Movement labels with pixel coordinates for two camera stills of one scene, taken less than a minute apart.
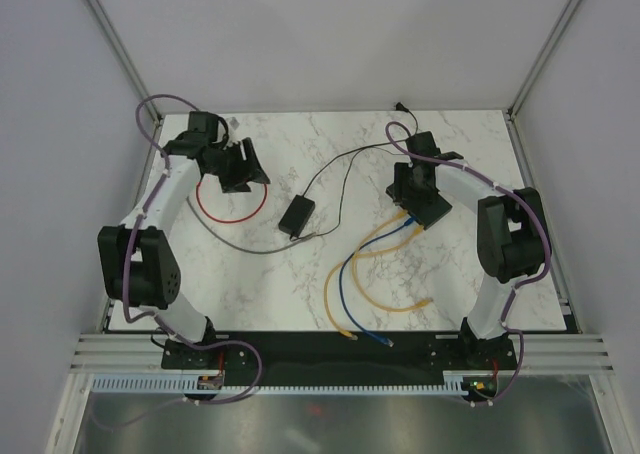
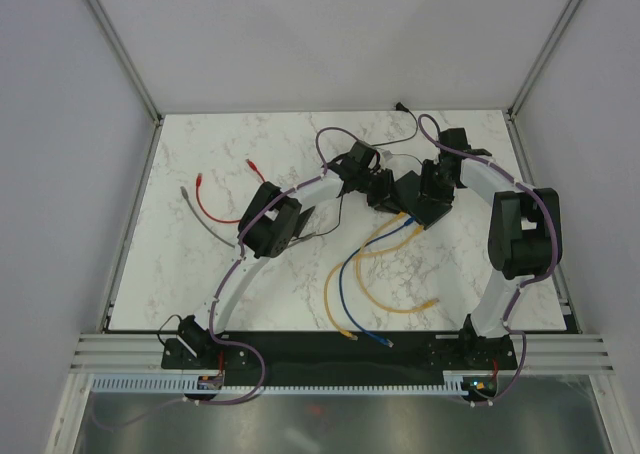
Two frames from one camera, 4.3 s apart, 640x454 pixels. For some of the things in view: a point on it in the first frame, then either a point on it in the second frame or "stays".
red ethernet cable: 224,221 stays
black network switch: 426,212 stays
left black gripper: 246,171 to 387,189
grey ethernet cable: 236,248 stays
